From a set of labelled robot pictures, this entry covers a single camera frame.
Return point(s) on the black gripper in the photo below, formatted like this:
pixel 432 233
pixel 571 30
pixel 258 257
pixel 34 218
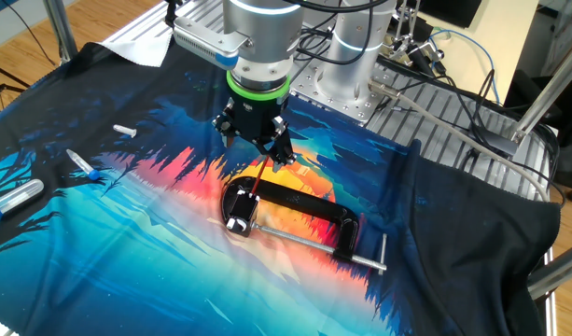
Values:
pixel 255 119

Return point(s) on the red pencil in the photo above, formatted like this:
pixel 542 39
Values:
pixel 260 177

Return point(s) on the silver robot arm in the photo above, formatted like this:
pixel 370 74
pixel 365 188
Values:
pixel 262 28

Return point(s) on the black metal C-clamp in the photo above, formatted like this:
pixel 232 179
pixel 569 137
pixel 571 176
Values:
pixel 313 203

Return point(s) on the silver robot mounting plate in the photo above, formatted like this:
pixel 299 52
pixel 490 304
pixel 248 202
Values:
pixel 341 105

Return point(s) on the small white tube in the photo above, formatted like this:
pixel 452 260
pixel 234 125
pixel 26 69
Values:
pixel 124 130

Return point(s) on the sunset forest printed cloth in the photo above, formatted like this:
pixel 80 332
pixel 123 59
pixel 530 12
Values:
pixel 127 242

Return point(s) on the conical clear tube blue cap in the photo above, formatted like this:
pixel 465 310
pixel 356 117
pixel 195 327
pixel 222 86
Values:
pixel 82 164

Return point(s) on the black monitor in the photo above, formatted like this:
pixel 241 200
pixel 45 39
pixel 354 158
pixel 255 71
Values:
pixel 449 10

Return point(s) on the large clear tube blue cap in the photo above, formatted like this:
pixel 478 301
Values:
pixel 17 196

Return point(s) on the black power adapter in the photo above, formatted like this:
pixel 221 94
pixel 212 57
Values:
pixel 498 141

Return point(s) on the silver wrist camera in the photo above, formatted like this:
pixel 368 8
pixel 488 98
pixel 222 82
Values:
pixel 206 42

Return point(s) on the metal camera mount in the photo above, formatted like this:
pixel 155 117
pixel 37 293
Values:
pixel 416 46

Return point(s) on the aluminium frame post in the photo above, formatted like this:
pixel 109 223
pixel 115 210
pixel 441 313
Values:
pixel 547 88
pixel 556 275
pixel 59 28

